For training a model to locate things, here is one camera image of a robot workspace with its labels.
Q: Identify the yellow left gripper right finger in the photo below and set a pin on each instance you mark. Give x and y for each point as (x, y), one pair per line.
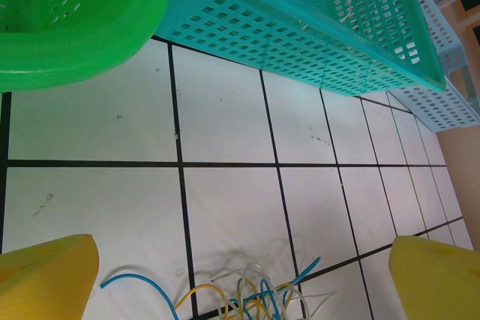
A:
(438, 286)

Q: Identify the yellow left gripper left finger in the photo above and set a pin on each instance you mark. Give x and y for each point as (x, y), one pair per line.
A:
(45, 282)

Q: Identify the light blue plastic basket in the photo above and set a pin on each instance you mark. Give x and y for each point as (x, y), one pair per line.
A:
(442, 110)

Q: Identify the green plastic basket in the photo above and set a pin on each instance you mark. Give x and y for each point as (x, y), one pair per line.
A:
(93, 46)

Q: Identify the teal plastic basket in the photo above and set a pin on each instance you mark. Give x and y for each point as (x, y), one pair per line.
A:
(262, 39)

